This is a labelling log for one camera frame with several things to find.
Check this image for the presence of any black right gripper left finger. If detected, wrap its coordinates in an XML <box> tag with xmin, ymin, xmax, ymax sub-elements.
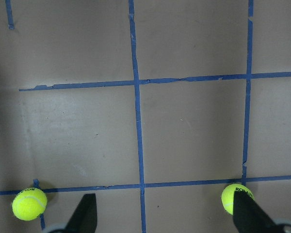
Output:
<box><xmin>65</xmin><ymin>194</ymin><xmax>97</xmax><ymax>233</ymax></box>

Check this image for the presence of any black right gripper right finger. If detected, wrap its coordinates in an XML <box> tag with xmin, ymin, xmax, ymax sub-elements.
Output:
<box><xmin>233</xmin><ymin>191</ymin><xmax>281</xmax><ymax>233</ymax></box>

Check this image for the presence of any tennis ball table centre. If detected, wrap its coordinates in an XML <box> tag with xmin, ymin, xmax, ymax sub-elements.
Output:
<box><xmin>221</xmin><ymin>183</ymin><xmax>255</xmax><ymax>215</ymax></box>

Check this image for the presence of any tennis ball near right base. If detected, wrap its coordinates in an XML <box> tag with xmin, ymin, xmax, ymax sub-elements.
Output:
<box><xmin>12</xmin><ymin>187</ymin><xmax>48</xmax><ymax>221</ymax></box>

